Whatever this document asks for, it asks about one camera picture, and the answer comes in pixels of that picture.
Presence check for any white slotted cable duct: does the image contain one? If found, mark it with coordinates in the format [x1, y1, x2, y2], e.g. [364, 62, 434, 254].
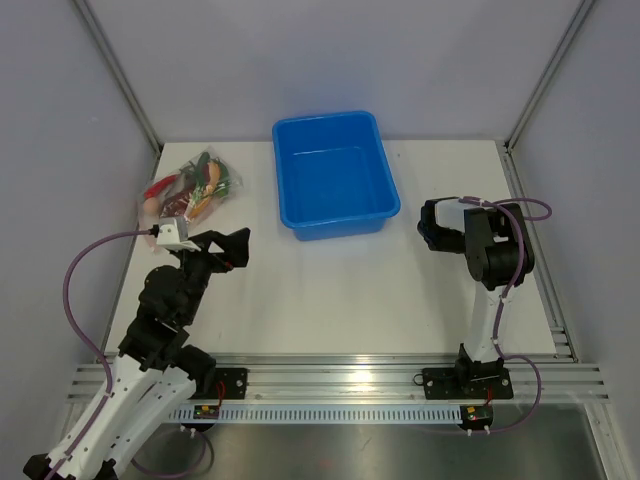
[166, 404, 462, 425]

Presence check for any right aluminium frame post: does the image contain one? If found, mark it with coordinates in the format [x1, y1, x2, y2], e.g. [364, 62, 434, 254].
[504, 0, 599, 153]

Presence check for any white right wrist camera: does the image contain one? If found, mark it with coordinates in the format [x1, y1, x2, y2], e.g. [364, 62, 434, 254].
[434, 197, 472, 233]

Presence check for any fake steak slice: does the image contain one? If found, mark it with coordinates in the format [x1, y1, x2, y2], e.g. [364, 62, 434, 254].
[159, 189, 193, 218]

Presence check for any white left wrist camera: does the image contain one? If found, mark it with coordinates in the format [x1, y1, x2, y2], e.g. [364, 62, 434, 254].
[151, 216, 200, 252]

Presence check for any left aluminium frame post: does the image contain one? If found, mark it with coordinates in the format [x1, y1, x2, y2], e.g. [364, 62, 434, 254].
[70, 0, 164, 158]

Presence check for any fake green onion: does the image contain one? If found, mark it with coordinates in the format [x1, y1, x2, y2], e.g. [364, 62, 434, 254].
[185, 181, 233, 217]

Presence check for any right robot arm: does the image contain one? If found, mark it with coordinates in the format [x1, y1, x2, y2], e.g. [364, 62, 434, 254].
[417, 197, 535, 400]

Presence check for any aluminium mounting rail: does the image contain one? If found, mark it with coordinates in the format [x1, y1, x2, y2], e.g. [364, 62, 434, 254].
[67, 353, 611, 404]

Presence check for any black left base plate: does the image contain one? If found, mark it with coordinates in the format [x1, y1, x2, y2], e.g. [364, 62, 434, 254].
[194, 367, 248, 401]

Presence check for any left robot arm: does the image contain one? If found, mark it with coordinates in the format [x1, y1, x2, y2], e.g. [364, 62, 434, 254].
[23, 223, 250, 479]

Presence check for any blue plastic bin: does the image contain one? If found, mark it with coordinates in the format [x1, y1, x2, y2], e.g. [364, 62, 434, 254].
[272, 110, 401, 241]

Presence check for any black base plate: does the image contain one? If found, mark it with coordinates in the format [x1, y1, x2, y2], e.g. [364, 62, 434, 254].
[194, 367, 248, 401]
[421, 367, 514, 401]

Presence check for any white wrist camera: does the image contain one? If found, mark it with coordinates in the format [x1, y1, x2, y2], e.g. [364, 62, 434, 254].
[151, 216, 200, 252]
[434, 197, 472, 233]

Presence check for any fake egg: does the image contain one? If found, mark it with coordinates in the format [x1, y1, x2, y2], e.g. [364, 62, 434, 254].
[142, 197, 160, 215]

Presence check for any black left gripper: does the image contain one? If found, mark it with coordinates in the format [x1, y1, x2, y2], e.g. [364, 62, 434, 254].
[175, 228, 250, 322]

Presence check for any aluminium frame post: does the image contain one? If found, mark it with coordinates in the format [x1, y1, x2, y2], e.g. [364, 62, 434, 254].
[504, 0, 599, 153]
[70, 0, 164, 158]

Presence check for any clear zip top bag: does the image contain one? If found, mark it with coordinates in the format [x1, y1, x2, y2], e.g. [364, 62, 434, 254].
[137, 146, 244, 235]

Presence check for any red fake chili pepper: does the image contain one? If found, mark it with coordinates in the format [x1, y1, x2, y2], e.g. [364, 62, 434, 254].
[143, 174, 179, 199]

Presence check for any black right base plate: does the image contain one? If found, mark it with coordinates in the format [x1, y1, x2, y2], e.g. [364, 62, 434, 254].
[421, 367, 514, 401]

